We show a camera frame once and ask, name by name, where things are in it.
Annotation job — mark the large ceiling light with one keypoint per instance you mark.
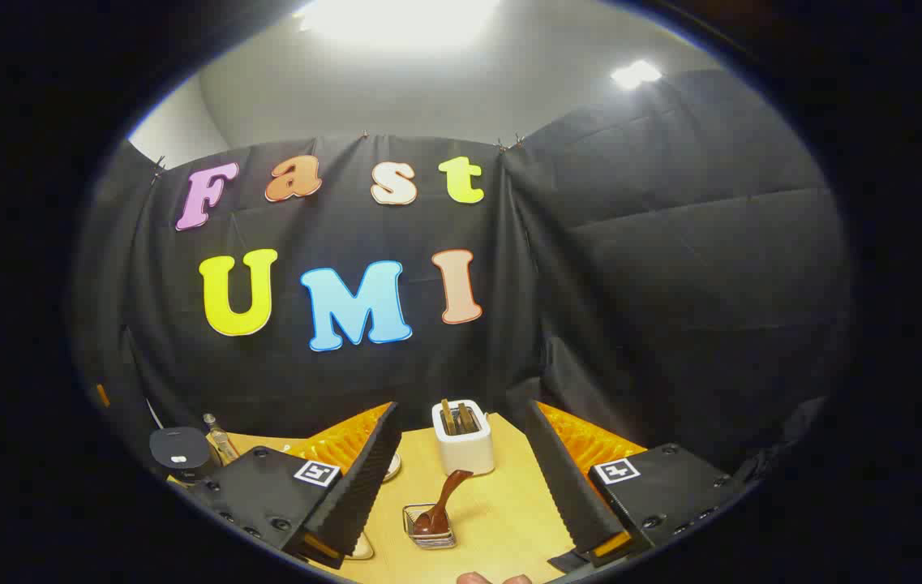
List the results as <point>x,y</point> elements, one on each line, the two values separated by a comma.
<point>400,20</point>

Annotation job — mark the black backdrop cloth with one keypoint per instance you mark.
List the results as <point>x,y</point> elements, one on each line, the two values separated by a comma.
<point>631,308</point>

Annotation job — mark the small ceiling light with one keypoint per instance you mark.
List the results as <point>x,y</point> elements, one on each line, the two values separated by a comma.
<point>636,74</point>

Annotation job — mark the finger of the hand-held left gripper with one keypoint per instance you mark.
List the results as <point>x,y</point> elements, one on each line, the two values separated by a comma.
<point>103,395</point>

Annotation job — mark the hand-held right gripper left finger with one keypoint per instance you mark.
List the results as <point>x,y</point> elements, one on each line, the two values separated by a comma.
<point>363,487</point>

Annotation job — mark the toasted bread slice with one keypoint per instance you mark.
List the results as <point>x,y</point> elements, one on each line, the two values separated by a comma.
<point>447,418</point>
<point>467,418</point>

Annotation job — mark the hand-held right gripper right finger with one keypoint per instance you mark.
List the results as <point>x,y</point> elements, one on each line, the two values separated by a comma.
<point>566,487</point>

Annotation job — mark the dark brown wooden spoon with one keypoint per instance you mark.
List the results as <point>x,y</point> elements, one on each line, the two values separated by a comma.
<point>448,491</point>

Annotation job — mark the black and silver rice cooker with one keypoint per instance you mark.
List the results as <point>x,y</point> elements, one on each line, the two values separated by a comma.
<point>181,450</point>

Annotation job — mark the small clear glass bottle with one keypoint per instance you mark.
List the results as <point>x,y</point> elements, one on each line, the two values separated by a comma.
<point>221,442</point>

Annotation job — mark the white toaster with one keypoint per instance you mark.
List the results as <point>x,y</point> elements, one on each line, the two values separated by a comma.
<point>465,454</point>

